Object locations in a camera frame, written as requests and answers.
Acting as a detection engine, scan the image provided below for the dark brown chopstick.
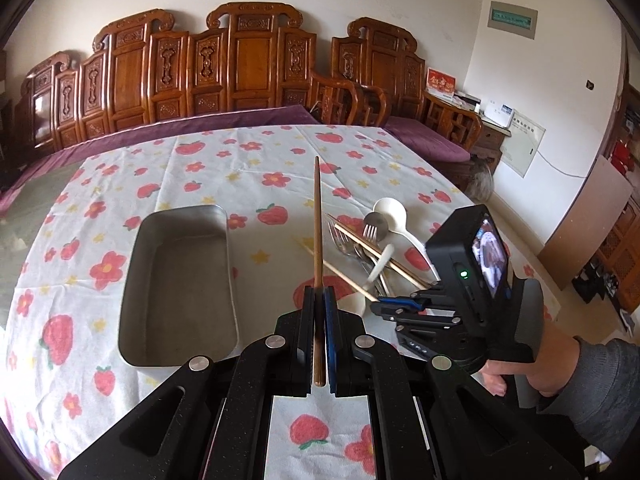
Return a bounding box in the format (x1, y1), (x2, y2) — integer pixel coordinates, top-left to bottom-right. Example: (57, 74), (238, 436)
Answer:
(312, 156), (326, 387)

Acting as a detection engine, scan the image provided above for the beige spoon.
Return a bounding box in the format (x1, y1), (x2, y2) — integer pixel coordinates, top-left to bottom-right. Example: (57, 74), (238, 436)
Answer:
(367, 244), (395, 300)

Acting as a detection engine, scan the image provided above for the metal rectangular tray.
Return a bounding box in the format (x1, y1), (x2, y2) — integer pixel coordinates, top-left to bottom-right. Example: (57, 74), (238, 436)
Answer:
(118, 205), (241, 380)

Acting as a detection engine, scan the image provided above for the person's right hand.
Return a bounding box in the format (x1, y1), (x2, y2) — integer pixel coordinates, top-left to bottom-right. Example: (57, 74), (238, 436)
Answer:
(480, 320), (580, 398)

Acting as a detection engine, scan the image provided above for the purple armchair cushion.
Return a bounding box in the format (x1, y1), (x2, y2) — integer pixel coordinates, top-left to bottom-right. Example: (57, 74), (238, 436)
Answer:
(384, 116), (471, 162)

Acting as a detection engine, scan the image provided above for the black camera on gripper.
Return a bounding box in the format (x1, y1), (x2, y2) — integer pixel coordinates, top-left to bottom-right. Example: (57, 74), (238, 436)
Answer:
(425, 205), (509, 326)

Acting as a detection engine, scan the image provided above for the green wall sign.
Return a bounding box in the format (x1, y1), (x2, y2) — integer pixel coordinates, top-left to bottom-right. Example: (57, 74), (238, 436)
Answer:
(487, 1), (538, 40)

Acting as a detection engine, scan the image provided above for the metal fork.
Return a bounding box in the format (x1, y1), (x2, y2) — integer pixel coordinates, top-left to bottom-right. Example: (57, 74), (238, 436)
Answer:
(328, 223), (390, 297)

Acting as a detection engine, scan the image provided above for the grey sleeved right forearm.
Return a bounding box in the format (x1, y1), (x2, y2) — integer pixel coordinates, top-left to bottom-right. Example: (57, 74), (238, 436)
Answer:
(542, 339), (639, 458)

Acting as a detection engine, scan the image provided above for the dark metal spoon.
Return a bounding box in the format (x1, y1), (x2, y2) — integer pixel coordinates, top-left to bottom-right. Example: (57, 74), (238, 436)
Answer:
(362, 211), (388, 244)

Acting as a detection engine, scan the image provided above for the wooden side cabinet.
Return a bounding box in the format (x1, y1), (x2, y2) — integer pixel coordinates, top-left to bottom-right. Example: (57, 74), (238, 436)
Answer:
(470, 120), (511, 174)

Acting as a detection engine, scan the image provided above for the red greeting card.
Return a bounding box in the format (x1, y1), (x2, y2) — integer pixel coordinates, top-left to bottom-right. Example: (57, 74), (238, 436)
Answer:
(426, 67), (457, 99)

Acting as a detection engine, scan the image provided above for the carved wooden armchair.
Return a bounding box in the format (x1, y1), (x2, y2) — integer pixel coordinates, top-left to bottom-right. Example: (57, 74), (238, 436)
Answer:
(311, 16), (482, 161)

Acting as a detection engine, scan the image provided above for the carved wooden long bench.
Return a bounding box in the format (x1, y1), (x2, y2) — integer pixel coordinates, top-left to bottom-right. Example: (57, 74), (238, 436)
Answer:
(11, 2), (317, 159)

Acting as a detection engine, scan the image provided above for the light wooden chopstick pair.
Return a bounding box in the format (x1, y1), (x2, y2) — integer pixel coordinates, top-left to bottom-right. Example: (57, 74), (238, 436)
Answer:
(326, 214), (435, 289)

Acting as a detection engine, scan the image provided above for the large white ladle spoon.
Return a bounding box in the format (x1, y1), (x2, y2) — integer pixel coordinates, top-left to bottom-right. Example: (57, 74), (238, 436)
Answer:
(373, 197), (440, 282)

